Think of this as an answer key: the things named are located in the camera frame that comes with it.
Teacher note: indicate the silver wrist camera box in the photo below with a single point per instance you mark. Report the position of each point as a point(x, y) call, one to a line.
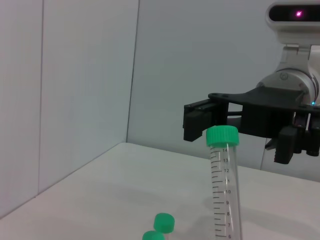
point(292, 15)

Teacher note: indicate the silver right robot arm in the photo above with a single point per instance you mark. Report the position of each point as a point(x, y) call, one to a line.
point(287, 80)

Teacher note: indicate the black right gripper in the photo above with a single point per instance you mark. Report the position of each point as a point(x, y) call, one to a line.
point(262, 115)

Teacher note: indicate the clear test tube green cap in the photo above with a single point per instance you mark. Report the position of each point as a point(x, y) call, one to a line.
point(164, 222)
point(152, 236)
point(222, 136)

